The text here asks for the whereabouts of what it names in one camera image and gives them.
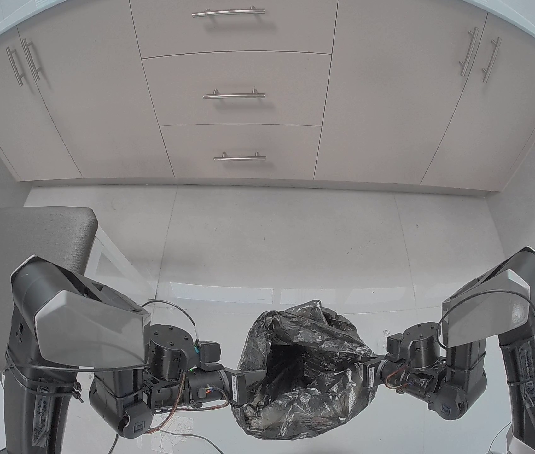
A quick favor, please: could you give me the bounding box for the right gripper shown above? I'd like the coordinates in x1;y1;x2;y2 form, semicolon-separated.
363;357;404;391

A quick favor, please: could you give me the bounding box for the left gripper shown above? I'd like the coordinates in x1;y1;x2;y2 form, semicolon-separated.
186;368;249;406

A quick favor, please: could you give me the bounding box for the black plastic bag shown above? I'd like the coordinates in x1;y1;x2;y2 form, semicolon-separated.
230;299;378;442

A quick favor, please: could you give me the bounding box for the grey padded chair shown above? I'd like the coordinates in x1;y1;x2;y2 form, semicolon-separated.
0;206;99;372

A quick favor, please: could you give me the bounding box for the beige cabinet with drawers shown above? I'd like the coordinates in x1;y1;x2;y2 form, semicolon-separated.
0;0;535;195

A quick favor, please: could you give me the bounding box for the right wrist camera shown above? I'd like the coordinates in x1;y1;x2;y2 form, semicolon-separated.
386;333;410;363

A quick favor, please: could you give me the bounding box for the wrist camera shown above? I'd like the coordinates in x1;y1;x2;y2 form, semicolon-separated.
194;340;223;372
386;333;410;363

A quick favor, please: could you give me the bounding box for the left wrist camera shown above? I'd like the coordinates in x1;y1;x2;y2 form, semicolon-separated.
194;340;223;372

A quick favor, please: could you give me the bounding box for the black cable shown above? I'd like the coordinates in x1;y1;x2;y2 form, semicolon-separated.
141;300;200;345
436;289;534;350

